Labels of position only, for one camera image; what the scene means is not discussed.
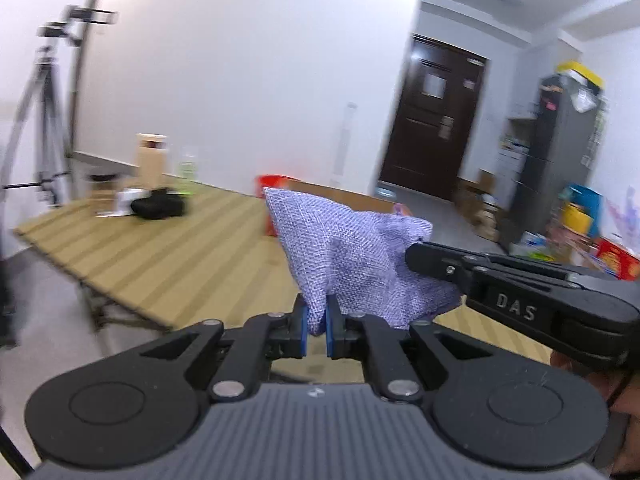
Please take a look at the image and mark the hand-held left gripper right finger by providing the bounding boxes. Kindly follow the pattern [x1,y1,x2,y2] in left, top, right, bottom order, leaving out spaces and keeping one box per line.
[325,293,494,402]

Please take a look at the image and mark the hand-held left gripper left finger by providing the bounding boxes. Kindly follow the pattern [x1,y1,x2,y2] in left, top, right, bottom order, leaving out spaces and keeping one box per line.
[141,293,310,402]

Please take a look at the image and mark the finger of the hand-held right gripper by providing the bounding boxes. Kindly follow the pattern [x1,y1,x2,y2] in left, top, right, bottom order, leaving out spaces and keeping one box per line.
[404,241,620,293]

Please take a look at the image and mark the purple woven cloth bag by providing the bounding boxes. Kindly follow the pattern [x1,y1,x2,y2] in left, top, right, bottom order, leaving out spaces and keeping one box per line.
[262,187,461,336]

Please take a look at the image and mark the person's right hand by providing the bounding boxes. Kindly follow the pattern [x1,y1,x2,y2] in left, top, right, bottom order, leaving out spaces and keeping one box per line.
[550,350,640,418]

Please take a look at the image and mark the small stacked cardboard boxes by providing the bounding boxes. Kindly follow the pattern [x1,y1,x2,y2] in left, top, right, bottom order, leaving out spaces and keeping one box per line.
[452,167,504,242]

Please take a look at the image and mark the red printed box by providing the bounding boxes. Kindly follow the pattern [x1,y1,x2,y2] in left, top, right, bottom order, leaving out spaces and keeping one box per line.
[594,237,640,281]

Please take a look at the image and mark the yellow container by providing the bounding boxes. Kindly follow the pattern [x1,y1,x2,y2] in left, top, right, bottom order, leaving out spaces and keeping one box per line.
[562,202,596,234]

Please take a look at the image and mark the large open cardboard box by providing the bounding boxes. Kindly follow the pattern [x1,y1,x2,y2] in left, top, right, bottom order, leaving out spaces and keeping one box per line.
[287,180,414,219]

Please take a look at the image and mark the blue storage box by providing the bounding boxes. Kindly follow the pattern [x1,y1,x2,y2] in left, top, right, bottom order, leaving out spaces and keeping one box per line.
[562,184,604,211]

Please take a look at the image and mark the dark brown door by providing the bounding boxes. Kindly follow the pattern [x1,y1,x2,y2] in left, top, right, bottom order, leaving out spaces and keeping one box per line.
[378,34,489,204]

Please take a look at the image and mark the cluttered storage shelf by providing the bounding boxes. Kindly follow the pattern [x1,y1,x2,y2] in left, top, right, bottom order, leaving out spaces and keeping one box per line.
[497,117,539,182]

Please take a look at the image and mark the wooden slatted folding table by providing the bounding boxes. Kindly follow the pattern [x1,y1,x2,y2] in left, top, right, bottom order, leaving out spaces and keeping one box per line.
[12,180,557,367]

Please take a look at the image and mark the red plastic basin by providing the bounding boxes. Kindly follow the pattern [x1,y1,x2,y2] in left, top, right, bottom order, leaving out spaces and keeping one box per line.
[257,174,301,199]

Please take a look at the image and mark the grey refrigerator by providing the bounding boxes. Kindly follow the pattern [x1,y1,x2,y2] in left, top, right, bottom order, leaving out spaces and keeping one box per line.
[502,74,604,257]

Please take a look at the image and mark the white paper notice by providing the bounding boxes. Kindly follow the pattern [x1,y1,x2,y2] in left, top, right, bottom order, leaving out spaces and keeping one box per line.
[423,72,447,100]

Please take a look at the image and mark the black pouch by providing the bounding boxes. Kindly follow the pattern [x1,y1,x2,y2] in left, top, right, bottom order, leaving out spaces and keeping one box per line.
[130,187,187,220]

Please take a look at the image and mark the green plastic bottle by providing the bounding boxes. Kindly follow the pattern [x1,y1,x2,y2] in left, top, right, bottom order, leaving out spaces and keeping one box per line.
[178,147,199,182]

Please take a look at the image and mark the white crumpled paper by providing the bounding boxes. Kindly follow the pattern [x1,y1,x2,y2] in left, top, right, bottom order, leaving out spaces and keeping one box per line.
[97,187,151,219]

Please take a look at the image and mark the tall tan cardboard box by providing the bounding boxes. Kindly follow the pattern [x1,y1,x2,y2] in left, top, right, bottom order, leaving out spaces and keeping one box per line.
[135,132,169,191]

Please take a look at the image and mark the yellow box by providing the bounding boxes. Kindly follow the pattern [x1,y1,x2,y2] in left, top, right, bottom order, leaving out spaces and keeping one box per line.
[557,60,605,86]

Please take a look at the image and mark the black-lidded patterned jar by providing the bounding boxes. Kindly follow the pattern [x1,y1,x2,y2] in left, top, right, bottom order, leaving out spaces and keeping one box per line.
[89,172,119,216]

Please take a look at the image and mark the black camera tripod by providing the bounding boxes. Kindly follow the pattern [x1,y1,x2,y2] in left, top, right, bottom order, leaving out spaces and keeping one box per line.
[0,46,77,209]

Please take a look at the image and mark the tripod-mounted camera rig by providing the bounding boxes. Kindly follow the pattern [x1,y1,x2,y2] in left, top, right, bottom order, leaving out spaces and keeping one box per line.
[37,5,120,47]

